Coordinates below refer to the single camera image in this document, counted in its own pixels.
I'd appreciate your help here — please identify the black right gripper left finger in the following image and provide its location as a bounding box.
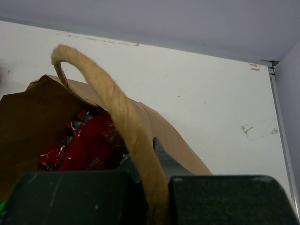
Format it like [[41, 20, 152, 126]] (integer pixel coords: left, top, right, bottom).
[[0, 170, 148, 225]]

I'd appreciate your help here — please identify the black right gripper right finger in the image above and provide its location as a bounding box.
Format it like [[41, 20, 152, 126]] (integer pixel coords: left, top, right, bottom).
[[153, 137, 300, 225]]

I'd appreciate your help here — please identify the red candy bag blue label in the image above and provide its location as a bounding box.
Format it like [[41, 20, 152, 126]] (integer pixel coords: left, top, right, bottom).
[[37, 107, 130, 171]]

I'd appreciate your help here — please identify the green white Chuba snack bag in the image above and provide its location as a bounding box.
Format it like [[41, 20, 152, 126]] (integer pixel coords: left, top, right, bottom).
[[0, 200, 7, 212]]

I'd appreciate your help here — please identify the brown paper bag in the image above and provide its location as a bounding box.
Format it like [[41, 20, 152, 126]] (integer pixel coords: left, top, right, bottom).
[[0, 45, 210, 225]]

